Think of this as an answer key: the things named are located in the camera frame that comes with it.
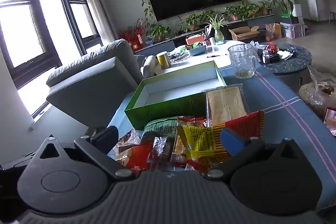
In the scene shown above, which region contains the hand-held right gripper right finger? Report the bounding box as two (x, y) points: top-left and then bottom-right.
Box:
(205, 128), (302, 179)

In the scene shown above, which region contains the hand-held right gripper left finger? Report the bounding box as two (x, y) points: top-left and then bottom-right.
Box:
(39, 126), (134, 180)

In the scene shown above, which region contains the brown snack packet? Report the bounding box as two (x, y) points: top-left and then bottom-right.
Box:
(115, 128), (141, 153)

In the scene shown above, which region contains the red yellow striped snack bag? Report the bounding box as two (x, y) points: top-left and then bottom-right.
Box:
(176, 110), (265, 169)

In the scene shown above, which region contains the red packet with beige print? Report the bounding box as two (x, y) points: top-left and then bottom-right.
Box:
(115, 140), (158, 172)

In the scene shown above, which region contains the toast bread packet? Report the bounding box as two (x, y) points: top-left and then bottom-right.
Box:
(203, 84), (250, 127)

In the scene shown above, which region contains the red checkered edge snack packet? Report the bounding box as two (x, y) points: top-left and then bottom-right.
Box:
(178, 116), (206, 128)

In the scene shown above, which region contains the green patterned snack packet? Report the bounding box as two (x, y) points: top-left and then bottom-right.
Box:
(140, 117), (181, 146)

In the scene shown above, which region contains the clear bread packet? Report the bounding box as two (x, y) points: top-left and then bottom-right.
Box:
(151, 135), (188, 163)

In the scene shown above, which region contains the green cardboard box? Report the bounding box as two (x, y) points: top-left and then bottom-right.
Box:
(124, 61), (227, 130)

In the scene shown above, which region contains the grey sofa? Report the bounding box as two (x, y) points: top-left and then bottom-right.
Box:
(46, 39), (147, 127)

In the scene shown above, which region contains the glass mug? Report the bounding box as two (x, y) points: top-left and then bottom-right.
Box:
(227, 43), (259, 80)

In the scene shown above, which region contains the white cushion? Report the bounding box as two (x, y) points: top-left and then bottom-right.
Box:
(142, 55), (159, 77)

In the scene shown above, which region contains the white oval table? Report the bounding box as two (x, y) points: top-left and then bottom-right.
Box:
(155, 40), (252, 75)

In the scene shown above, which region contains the gold can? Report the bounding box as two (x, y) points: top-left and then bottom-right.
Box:
(156, 51), (172, 69)

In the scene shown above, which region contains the small clear plastic bag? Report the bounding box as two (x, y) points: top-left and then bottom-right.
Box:
(251, 40), (261, 56)

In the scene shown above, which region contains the blue basket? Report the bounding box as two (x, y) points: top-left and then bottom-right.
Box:
(188, 42), (206, 56)

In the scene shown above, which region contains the dark round stone table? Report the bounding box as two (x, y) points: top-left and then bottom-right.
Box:
(259, 43), (313, 94)

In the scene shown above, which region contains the large clear plastic bag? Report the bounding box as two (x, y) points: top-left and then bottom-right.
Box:
(298, 67), (336, 119)

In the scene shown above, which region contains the glass plate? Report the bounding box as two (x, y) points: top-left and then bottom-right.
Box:
(168, 52), (189, 63)

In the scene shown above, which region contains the red berry decoration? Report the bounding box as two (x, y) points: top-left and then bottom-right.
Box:
(119, 19), (145, 51)

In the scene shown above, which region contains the spider plant in glass vase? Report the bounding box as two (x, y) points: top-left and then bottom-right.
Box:
(205, 14), (229, 42)

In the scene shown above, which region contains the orange box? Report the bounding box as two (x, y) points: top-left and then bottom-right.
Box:
(185, 35), (205, 45)

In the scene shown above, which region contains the open cardboard box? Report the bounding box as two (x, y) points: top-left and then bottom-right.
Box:
(228, 26), (260, 41)

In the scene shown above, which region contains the orange plastic bag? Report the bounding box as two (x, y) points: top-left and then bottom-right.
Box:
(265, 23), (282, 41)

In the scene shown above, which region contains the potted green plant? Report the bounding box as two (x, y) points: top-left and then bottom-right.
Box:
(224, 5), (260, 21)
(147, 23), (171, 42)
(184, 14), (208, 30)
(259, 1), (271, 16)

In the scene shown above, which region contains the clear storage bin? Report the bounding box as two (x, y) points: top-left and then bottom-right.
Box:
(280, 22), (305, 39)

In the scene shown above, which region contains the black box with green lid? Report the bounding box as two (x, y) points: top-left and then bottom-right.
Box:
(281, 13), (300, 24)

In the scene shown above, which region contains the dark framed window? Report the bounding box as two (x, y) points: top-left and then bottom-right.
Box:
(0, 0), (103, 88)

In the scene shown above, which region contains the tall plant in white pot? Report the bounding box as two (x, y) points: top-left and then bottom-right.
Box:
(268, 0), (302, 17)

